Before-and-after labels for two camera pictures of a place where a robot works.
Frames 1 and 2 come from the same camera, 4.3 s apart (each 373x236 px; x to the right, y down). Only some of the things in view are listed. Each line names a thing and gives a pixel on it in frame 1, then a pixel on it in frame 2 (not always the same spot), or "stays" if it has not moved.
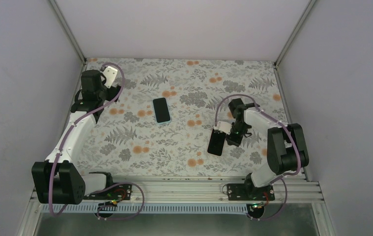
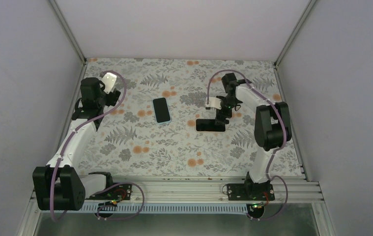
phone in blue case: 161,110 stays
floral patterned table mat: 128,143 stays
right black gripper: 232,141 → 223,120
